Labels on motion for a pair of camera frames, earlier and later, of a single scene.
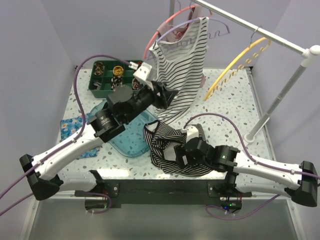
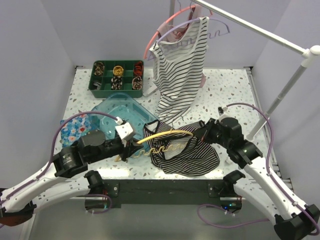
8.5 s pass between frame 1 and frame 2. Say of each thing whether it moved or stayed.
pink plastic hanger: stayed
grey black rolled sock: stayed
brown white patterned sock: stayed
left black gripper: moved
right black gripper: moved
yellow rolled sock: stayed
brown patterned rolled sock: stayed
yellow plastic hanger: moved
